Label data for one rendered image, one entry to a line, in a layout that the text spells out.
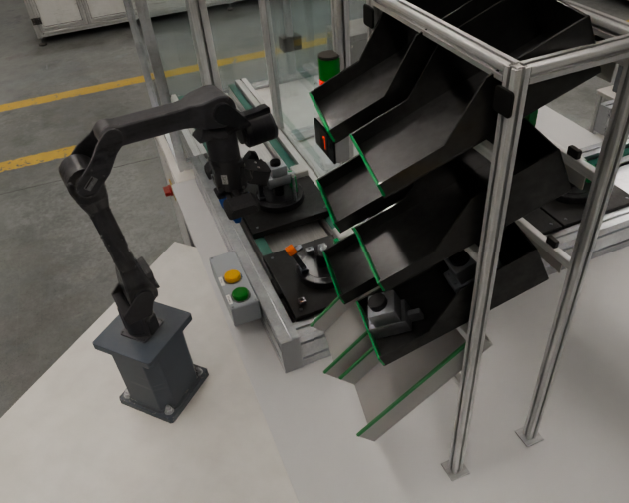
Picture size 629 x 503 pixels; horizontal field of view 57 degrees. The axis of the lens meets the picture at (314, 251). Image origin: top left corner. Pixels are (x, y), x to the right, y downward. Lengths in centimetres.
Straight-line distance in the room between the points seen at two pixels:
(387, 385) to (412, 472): 20
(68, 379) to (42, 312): 160
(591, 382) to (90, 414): 109
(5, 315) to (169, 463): 201
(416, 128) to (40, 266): 279
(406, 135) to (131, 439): 88
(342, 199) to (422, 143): 25
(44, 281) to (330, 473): 232
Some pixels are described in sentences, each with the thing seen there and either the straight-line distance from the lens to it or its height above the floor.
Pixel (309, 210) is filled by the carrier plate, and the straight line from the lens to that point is 162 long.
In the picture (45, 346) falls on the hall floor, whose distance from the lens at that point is 291.
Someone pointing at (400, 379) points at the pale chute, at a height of 106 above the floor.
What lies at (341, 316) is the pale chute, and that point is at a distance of 122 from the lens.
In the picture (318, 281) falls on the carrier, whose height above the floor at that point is 99.
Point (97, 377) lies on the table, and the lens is 148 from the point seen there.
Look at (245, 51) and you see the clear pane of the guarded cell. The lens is 255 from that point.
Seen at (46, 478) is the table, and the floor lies 86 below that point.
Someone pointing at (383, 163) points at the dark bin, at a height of 152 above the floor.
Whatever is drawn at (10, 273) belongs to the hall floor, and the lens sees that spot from 342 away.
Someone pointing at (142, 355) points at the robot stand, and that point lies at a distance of 120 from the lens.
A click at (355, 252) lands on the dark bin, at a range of 109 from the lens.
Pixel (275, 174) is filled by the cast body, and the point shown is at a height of 107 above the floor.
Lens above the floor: 192
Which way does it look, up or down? 40 degrees down
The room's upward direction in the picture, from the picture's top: 6 degrees counter-clockwise
